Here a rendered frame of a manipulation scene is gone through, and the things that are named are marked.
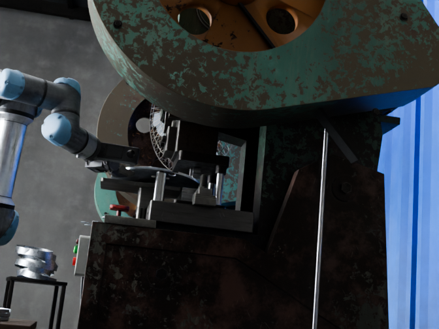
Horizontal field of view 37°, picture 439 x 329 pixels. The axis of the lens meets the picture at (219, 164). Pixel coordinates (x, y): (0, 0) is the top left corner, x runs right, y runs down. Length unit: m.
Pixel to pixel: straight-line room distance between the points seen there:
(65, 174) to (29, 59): 1.68
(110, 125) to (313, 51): 1.89
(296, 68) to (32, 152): 7.35
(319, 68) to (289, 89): 0.10
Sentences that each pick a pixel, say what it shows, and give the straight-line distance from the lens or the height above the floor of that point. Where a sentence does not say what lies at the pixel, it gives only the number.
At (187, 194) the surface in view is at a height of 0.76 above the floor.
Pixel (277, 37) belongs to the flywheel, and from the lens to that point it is 1.84.
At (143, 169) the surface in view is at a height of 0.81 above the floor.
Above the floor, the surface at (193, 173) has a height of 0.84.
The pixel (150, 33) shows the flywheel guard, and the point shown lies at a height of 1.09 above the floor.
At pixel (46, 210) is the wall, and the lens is 8.74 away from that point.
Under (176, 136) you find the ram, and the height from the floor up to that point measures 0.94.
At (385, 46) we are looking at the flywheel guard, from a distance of 1.85.
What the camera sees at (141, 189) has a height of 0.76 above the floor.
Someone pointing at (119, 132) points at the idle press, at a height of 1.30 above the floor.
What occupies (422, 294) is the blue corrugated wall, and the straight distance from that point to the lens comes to 2.97.
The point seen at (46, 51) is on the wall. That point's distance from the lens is 9.32.
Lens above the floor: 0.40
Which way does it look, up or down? 13 degrees up
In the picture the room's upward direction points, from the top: 6 degrees clockwise
